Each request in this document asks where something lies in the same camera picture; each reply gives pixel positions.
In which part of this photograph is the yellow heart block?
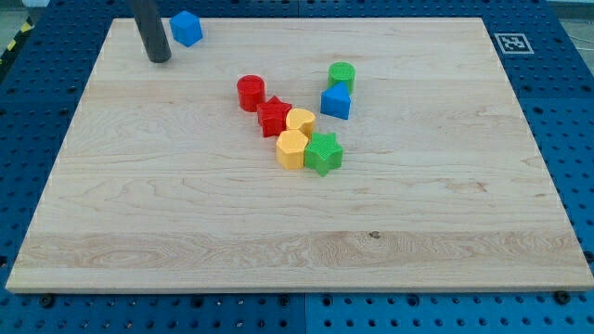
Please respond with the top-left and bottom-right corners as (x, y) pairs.
(286, 108), (316, 138)

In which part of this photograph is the light wooden board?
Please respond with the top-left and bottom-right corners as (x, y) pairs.
(6, 18), (593, 294)

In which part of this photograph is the red star block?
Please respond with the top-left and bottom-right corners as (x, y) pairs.
(256, 96), (292, 137)

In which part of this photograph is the black bolt front left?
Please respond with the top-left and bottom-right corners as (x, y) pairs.
(39, 294), (55, 309)

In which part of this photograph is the red cylinder block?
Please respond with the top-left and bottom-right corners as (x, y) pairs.
(236, 74), (265, 112)

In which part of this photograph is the blue cube block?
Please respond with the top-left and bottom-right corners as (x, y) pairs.
(170, 10), (203, 47)

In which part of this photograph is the green cylinder block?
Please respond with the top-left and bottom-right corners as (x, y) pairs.
(328, 61), (356, 94)

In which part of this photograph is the black bolt front right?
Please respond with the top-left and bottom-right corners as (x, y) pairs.
(553, 290), (571, 305)

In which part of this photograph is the black bolt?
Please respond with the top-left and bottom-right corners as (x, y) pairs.
(39, 294), (55, 309)
(553, 290), (571, 305)

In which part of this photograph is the blue triangle block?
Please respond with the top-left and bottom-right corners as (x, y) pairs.
(320, 83), (351, 120)

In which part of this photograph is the white fiducial marker tag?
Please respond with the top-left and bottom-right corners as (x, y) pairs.
(495, 32), (534, 55)

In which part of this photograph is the yellow hexagon block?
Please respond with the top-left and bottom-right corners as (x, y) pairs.
(276, 130), (309, 170)

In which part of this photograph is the green star block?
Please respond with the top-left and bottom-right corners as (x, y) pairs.
(304, 132), (343, 177)

